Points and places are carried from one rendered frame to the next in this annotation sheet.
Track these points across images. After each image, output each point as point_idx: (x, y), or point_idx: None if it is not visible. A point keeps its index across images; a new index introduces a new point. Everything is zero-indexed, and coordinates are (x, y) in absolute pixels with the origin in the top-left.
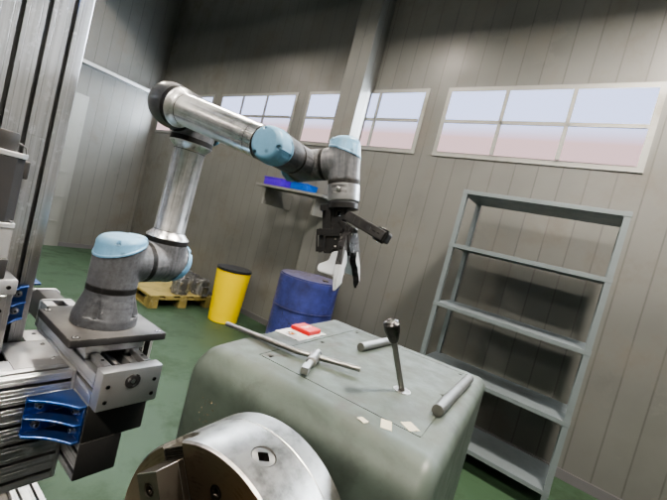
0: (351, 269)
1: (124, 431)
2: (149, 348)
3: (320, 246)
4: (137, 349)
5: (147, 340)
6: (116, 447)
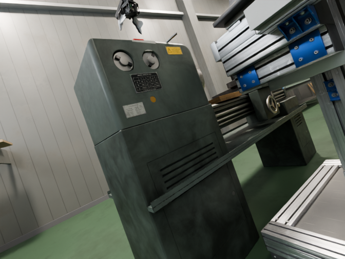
0: (122, 22)
1: (232, 75)
2: (248, 21)
3: (137, 11)
4: (226, 32)
5: (221, 28)
6: (236, 83)
